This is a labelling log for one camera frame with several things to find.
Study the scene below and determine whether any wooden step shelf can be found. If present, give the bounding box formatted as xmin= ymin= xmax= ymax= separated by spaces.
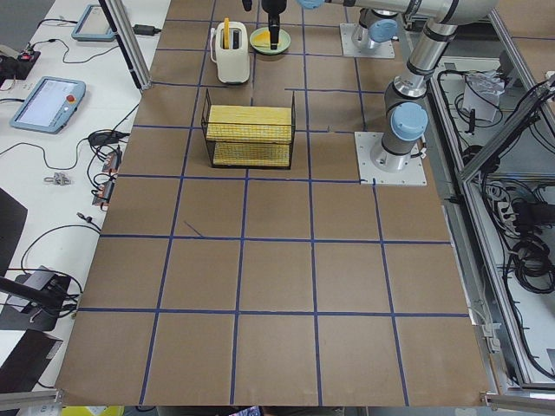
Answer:
xmin=206 ymin=105 xmax=293 ymax=167

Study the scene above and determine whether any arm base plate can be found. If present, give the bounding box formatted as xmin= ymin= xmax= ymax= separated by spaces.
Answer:
xmin=354 ymin=132 xmax=428 ymax=186
xmin=340 ymin=22 xmax=397 ymax=59

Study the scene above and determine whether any far teach pendant tablet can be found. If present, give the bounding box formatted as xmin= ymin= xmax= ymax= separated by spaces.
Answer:
xmin=71 ymin=4 xmax=115 ymax=42

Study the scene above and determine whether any bread slice in toaster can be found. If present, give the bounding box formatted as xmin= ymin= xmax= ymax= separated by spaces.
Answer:
xmin=222 ymin=17 xmax=232 ymax=50

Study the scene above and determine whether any teach pendant tablet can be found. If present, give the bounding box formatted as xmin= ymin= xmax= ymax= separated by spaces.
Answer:
xmin=10 ymin=76 xmax=87 ymax=134
xmin=71 ymin=4 xmax=115 ymax=42

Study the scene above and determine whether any bread slice on plate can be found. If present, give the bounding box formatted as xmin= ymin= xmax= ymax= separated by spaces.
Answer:
xmin=251 ymin=28 xmax=271 ymax=49

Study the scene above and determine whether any black wire basket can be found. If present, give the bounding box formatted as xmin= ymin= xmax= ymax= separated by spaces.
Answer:
xmin=200 ymin=88 xmax=298 ymax=170

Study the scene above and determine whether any near teach pendant tablet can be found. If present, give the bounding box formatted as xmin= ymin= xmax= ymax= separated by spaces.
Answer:
xmin=10 ymin=76 xmax=87 ymax=134

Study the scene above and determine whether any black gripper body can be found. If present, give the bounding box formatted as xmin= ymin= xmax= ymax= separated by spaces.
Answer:
xmin=261 ymin=0 xmax=286 ymax=14

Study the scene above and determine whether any white two-slot toaster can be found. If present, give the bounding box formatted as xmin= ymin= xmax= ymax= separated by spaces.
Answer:
xmin=210 ymin=21 xmax=250 ymax=84

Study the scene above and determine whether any copper circuit board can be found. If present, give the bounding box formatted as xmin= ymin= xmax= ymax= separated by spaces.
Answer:
xmin=92 ymin=180 xmax=115 ymax=211

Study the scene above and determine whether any black power adapter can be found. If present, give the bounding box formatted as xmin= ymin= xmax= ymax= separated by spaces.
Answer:
xmin=133 ymin=24 xmax=161 ymax=36

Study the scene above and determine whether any aluminium frame post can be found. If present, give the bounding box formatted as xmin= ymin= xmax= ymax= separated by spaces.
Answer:
xmin=99 ymin=0 xmax=152 ymax=91

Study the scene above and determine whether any light green plate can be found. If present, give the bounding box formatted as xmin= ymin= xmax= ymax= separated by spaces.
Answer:
xmin=249 ymin=26 xmax=292 ymax=56

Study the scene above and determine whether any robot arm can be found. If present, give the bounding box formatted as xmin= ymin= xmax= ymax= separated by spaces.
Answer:
xmin=261 ymin=0 xmax=398 ymax=51
xmin=343 ymin=1 xmax=497 ymax=173

